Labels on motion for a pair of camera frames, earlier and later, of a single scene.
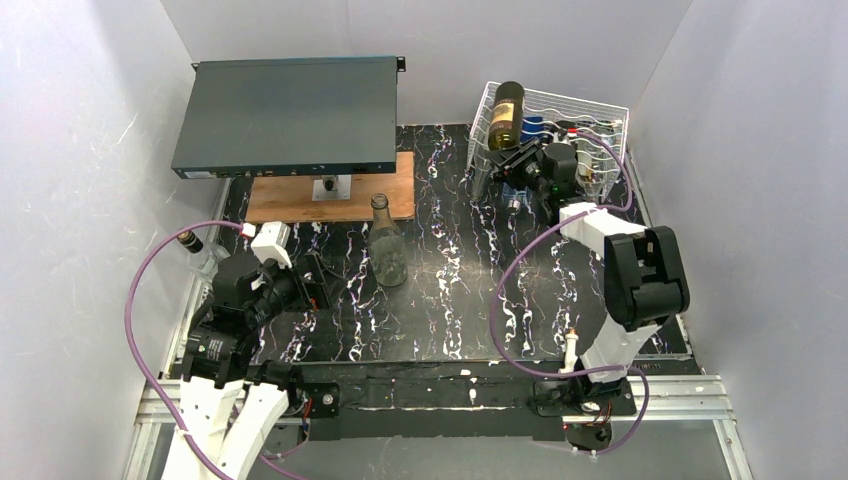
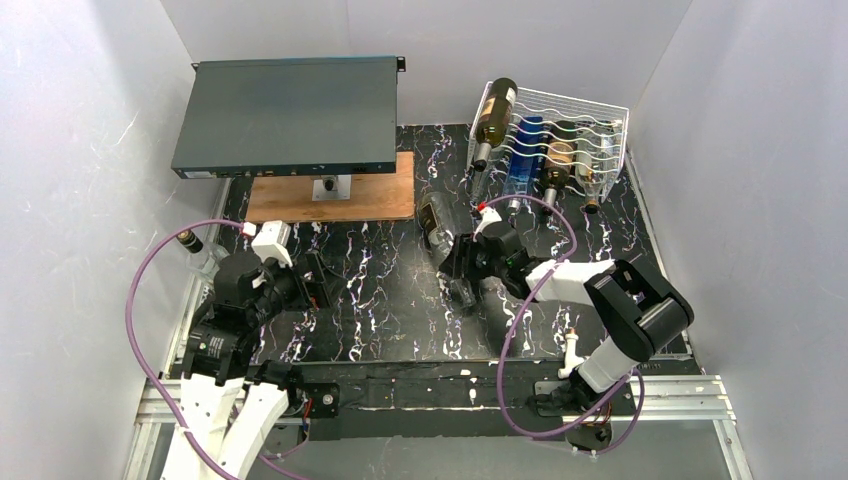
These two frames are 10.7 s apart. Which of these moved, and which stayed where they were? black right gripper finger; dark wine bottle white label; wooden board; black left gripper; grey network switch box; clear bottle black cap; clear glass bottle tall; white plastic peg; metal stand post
Moved: clear glass bottle tall; black right gripper finger; dark wine bottle white label
Stayed: black left gripper; grey network switch box; metal stand post; wooden board; clear bottle black cap; white plastic peg
